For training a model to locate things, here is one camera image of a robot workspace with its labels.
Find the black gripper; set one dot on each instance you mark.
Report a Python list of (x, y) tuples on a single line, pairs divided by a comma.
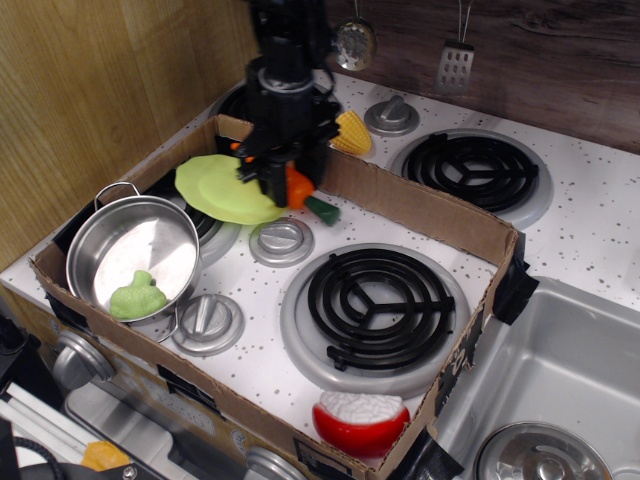
[(310, 158)]

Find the orange toy carrot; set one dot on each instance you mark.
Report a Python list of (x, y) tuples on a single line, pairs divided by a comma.
[(300, 190)]

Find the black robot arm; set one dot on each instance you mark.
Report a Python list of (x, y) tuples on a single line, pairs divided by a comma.
[(293, 29)]

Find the light green plastic plate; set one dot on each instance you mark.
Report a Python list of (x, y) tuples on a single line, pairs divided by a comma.
[(210, 185)]

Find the yellow toy corn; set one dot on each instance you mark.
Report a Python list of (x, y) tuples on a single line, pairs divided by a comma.
[(353, 137)]

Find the silver knob centre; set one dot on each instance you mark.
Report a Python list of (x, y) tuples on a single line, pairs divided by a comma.
[(281, 243)]

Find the front left black burner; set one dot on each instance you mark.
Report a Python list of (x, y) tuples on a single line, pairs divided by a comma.
[(215, 236)]

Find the silver knob back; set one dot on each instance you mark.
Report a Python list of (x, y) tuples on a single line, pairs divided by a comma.
[(392, 118)]

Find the hanging slotted spoon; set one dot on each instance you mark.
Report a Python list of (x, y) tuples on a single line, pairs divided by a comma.
[(355, 41)]

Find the front right black burner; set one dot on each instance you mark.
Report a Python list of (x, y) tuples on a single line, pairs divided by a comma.
[(372, 319)]

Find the silver metal pot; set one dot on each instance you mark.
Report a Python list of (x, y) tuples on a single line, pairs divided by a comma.
[(130, 234)]

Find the silver knob front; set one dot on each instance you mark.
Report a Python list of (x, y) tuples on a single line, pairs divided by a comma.
[(209, 325)]

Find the hanging metal spatula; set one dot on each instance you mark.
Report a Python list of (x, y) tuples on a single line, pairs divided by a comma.
[(456, 60)]

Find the green toy vegetable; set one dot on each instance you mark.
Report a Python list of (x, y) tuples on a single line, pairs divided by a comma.
[(140, 299)]

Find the back right black burner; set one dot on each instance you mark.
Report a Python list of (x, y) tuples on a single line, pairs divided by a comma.
[(489, 170)]

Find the cardboard fence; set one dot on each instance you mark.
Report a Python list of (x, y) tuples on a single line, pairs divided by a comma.
[(260, 392)]

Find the red bowl of rice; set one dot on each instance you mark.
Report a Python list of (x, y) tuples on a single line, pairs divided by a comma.
[(360, 425)]

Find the silver oven knob left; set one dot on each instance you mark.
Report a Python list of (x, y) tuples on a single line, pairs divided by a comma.
[(78, 362)]

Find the silver oven knob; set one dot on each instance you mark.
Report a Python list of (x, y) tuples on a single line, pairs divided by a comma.
[(78, 362), (263, 464)]

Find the silver oven knob bottom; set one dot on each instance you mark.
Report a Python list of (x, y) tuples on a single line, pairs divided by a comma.
[(263, 464)]

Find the silver sink basin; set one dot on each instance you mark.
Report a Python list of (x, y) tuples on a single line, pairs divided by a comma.
[(571, 360)]

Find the orange yellow toy piece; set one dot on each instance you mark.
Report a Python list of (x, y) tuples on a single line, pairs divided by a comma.
[(103, 455)]

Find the silver pot lid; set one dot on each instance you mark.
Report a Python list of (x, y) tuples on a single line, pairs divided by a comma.
[(530, 450)]

